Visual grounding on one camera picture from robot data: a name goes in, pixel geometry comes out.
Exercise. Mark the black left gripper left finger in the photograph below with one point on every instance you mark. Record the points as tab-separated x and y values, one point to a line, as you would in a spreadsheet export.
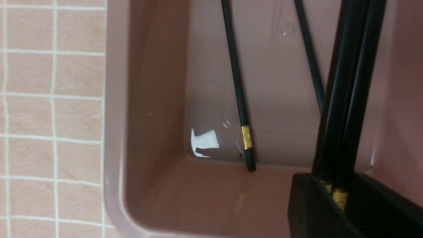
313	214

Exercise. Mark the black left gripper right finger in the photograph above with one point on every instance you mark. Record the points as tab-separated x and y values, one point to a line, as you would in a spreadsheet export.
379	212

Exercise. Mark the black chopstick gold band bin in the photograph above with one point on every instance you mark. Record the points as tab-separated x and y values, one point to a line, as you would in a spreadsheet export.
238	86

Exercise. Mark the mauve plastic bin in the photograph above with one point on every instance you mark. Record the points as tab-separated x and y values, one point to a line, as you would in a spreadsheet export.
174	158

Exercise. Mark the pink checkered tablecloth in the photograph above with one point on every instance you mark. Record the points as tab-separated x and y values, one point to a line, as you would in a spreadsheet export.
52	119

